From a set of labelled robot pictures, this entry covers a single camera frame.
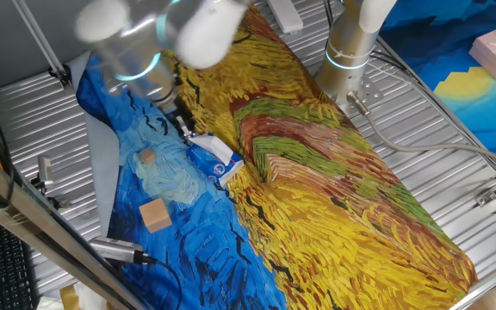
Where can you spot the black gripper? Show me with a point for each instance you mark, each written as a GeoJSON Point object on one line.
{"type": "Point", "coordinates": [171, 108]}

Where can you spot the white napkin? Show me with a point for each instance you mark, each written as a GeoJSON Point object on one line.
{"type": "Point", "coordinates": [213, 145]}

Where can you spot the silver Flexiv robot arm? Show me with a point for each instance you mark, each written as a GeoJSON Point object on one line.
{"type": "Point", "coordinates": [347, 56]}

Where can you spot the blue tissue pack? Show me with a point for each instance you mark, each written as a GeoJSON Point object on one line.
{"type": "Point", "coordinates": [207, 165]}

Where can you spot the small wooden cube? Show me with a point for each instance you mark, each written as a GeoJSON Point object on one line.
{"type": "Point", "coordinates": [147, 155]}

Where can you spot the large wooden cube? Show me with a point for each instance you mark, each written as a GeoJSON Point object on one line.
{"type": "Point", "coordinates": [155, 215]}

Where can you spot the grey metal clamp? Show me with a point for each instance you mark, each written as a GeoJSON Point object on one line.
{"type": "Point", "coordinates": [45, 170]}

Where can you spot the white power strip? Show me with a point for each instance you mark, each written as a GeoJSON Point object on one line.
{"type": "Point", "coordinates": [286, 15]}

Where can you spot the Van Gogh print tablecloth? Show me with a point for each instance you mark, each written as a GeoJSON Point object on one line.
{"type": "Point", "coordinates": [317, 206]}

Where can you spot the thin metal support rod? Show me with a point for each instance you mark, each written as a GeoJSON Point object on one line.
{"type": "Point", "coordinates": [41, 43]}

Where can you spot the white tissue in gold box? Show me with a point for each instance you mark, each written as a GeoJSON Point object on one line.
{"type": "Point", "coordinates": [91, 302]}

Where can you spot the gold tissue box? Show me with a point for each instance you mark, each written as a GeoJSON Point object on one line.
{"type": "Point", "coordinates": [69, 298]}

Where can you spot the black keyboard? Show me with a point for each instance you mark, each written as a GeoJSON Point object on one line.
{"type": "Point", "coordinates": [4, 267]}

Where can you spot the blue and yellow backdrop cloth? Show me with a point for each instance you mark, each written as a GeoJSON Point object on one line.
{"type": "Point", "coordinates": [489, 112]}

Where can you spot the silver cylindrical camera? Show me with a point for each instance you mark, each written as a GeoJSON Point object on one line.
{"type": "Point", "coordinates": [114, 249]}

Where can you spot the aluminium frame beam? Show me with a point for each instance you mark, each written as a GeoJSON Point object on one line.
{"type": "Point", "coordinates": [50, 241]}

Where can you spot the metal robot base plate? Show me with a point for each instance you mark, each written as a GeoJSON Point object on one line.
{"type": "Point", "coordinates": [370, 92]}

